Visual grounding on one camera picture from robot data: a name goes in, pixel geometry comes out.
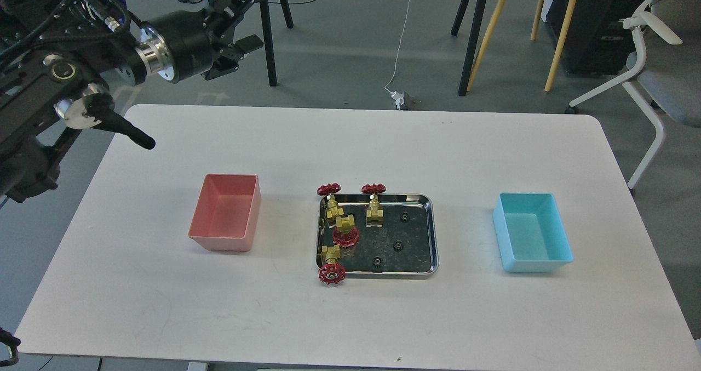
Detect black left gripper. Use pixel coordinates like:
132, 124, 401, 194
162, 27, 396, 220
142, 0, 267, 83

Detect brass valve red handle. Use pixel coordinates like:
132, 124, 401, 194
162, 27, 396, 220
331, 214, 360, 248

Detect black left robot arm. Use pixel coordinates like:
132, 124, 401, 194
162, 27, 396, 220
1, 0, 268, 203

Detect pink plastic box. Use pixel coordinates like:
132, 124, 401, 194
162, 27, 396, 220
188, 174, 261, 252

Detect brass valve top left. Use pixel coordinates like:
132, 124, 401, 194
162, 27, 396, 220
317, 183, 345, 229

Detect brass valve top middle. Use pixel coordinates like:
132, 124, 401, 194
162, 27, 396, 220
361, 184, 386, 227

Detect brass valve bottom left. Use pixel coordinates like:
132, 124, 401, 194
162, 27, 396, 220
318, 244, 346, 284

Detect blue plastic box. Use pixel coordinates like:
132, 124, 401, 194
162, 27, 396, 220
493, 193, 574, 273

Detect black tripod legs left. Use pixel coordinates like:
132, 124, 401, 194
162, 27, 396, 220
256, 0, 295, 87

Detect black tripod legs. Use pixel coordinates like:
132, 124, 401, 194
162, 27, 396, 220
451, 0, 487, 96
256, 0, 295, 87

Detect white power adapter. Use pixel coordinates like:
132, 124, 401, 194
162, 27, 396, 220
390, 91, 416, 111

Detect metal tray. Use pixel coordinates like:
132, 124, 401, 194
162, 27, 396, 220
316, 193, 439, 279

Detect black tripod legs right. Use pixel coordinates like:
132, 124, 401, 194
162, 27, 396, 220
451, 0, 487, 96

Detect wooden easel legs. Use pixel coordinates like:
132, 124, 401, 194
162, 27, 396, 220
467, 0, 583, 93

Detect black cabinet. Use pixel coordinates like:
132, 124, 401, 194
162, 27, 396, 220
561, 0, 644, 77

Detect white grey office chair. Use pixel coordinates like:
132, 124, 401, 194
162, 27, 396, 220
566, 0, 700, 192

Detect white cable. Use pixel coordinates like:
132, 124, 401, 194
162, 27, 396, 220
384, 0, 417, 94

